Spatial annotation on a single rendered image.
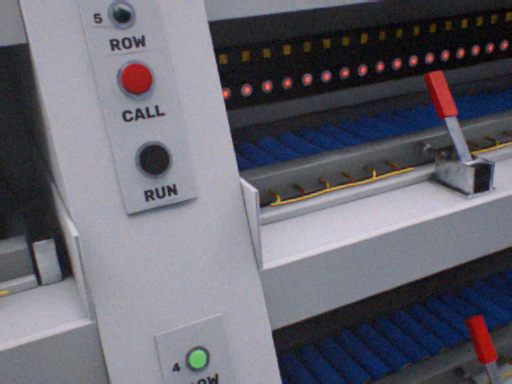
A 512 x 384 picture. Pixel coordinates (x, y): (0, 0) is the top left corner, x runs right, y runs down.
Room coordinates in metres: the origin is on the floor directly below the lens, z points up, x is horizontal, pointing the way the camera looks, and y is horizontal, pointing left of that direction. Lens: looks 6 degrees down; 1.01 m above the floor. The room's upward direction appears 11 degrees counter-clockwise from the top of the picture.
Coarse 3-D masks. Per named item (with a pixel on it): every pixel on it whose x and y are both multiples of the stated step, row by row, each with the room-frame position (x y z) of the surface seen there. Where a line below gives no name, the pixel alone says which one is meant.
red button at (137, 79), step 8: (136, 64) 0.31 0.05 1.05; (128, 72) 0.31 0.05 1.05; (136, 72) 0.31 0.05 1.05; (144, 72) 0.31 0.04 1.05; (128, 80) 0.31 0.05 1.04; (136, 80) 0.31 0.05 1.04; (144, 80) 0.31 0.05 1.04; (128, 88) 0.31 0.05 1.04; (136, 88) 0.31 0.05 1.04; (144, 88) 0.31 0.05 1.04
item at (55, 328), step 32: (32, 224) 0.35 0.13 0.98; (64, 224) 0.31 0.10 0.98; (32, 256) 0.37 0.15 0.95; (64, 256) 0.36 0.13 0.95; (32, 288) 0.33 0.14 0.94; (64, 288) 0.33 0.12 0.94; (0, 320) 0.30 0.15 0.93; (32, 320) 0.30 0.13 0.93; (64, 320) 0.30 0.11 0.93; (0, 352) 0.28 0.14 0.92; (32, 352) 0.28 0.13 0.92; (64, 352) 0.29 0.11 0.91; (96, 352) 0.30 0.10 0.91
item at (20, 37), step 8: (0, 0) 0.30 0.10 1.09; (8, 0) 0.30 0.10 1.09; (16, 0) 0.30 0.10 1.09; (0, 8) 0.30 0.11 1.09; (8, 8) 0.30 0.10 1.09; (16, 8) 0.30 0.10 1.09; (0, 16) 0.30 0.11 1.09; (8, 16) 0.30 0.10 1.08; (16, 16) 0.30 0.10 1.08; (0, 24) 0.30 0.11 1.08; (8, 24) 0.30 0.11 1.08; (16, 24) 0.30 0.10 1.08; (0, 32) 0.30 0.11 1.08; (8, 32) 0.30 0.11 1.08; (16, 32) 0.31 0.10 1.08; (24, 32) 0.31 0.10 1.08; (0, 40) 0.30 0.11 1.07; (8, 40) 0.30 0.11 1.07; (16, 40) 0.31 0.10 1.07; (24, 40) 0.31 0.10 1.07
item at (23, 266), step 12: (12, 240) 0.34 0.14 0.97; (24, 240) 0.34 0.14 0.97; (0, 252) 0.32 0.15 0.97; (12, 252) 0.33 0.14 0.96; (24, 252) 0.33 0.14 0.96; (0, 264) 0.32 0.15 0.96; (12, 264) 0.33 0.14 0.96; (24, 264) 0.33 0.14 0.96; (0, 276) 0.33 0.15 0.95; (12, 276) 0.33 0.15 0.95; (24, 276) 0.33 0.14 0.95
